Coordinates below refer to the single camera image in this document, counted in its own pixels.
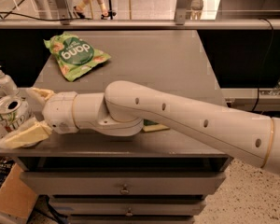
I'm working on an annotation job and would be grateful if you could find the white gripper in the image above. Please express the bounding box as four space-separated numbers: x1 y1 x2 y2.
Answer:
0 87 78 149

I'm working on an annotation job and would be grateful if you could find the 7up soda can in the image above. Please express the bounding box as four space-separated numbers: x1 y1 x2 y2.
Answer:
0 95 33 133

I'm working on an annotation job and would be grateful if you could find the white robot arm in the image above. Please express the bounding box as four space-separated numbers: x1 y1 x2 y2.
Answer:
0 81 280 175

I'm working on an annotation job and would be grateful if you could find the white pump bottle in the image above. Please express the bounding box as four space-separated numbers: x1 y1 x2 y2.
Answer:
0 66 20 96

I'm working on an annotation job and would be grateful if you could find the green dang snack bag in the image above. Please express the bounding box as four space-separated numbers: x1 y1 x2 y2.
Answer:
44 32 111 82

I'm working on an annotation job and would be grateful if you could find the top grey drawer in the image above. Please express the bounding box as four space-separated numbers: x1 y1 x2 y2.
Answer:
21 172 226 196

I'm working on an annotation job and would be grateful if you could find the grey drawer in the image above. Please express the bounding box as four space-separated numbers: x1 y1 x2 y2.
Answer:
49 197 206 217
21 172 226 196

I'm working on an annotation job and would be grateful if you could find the cardboard box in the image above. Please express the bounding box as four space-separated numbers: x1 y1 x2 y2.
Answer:
0 164 38 222

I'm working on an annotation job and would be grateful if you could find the middle grey drawer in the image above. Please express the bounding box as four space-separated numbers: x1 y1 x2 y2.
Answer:
49 197 206 217

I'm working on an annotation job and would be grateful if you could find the green yellow sponge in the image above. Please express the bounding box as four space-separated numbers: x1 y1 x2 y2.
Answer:
143 119 169 133

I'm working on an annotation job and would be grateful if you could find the grey drawer cabinet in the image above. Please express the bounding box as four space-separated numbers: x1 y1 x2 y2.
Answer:
6 30 231 224

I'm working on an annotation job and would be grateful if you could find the grey metal railing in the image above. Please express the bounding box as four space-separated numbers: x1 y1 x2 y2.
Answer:
0 0 280 30

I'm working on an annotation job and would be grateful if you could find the black cable on rail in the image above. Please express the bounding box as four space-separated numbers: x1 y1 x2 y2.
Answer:
0 2 94 22

